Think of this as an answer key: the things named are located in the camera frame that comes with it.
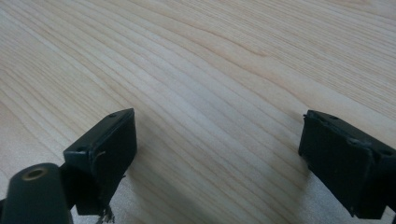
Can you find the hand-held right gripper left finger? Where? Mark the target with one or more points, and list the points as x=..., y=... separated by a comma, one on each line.
x=102, y=161

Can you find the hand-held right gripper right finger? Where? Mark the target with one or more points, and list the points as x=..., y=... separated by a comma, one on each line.
x=345, y=165

